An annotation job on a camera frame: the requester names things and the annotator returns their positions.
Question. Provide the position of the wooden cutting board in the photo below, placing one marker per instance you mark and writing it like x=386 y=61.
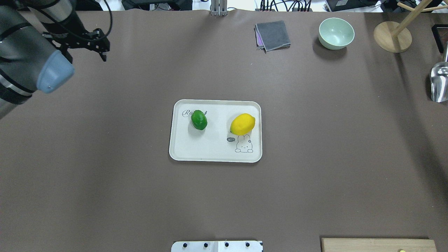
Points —
x=377 y=245

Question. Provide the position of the cream rabbit tray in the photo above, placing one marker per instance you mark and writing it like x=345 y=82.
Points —
x=215 y=143

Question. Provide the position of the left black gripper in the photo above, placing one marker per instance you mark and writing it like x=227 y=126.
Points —
x=91 y=42

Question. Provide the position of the grey folded cloth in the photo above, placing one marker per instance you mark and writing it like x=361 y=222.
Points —
x=272 y=36

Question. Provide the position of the metal scoop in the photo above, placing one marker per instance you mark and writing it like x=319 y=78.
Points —
x=439 y=79

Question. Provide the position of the wooden banana stand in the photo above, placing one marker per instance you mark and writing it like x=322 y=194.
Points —
x=394 y=37

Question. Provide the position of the yellow lemon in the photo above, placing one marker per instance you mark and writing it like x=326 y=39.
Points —
x=242 y=124

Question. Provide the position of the mint green bowl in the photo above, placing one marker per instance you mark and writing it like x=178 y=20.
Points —
x=335 y=33

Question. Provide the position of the green lime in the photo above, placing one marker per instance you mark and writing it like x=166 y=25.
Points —
x=199 y=120

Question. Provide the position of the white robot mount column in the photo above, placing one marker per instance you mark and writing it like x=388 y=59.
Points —
x=218 y=246

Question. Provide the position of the aluminium frame post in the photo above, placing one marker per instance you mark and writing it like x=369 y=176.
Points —
x=218 y=8

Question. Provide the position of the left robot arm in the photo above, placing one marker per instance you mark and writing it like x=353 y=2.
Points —
x=35 y=38

